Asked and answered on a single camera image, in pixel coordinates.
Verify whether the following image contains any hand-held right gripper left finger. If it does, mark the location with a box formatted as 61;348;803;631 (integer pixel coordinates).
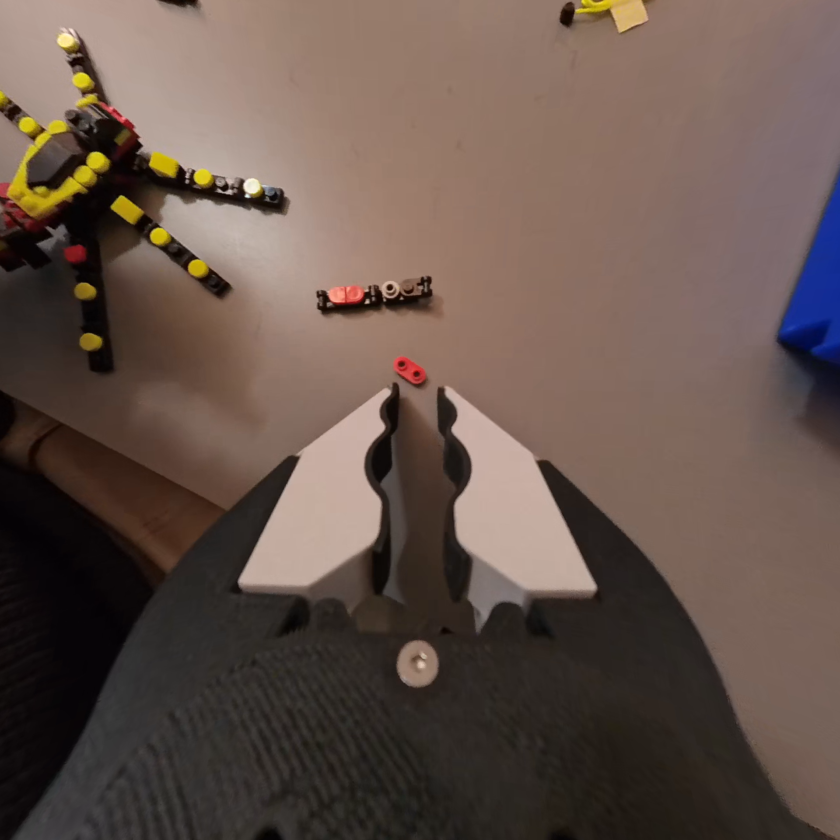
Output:
238;384;403;619

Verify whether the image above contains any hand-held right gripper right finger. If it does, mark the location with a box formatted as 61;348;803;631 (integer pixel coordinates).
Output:
435;386;598;623

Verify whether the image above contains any black lego strip red tile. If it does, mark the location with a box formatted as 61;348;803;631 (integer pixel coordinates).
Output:
316;276;434;315

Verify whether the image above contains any yellow black lego spider model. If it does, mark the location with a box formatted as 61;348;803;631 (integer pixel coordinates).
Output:
0;28;288;374

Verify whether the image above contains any person's black sweater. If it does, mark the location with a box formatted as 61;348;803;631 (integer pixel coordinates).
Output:
0;459;155;840

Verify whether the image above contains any blue plastic bin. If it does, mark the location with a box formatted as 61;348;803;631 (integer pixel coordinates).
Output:
776;167;840;365

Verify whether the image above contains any beige tape piece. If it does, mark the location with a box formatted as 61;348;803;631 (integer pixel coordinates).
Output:
609;0;651;34

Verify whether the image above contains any yellow cord with black ends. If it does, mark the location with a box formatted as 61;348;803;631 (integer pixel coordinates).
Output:
559;0;621;27

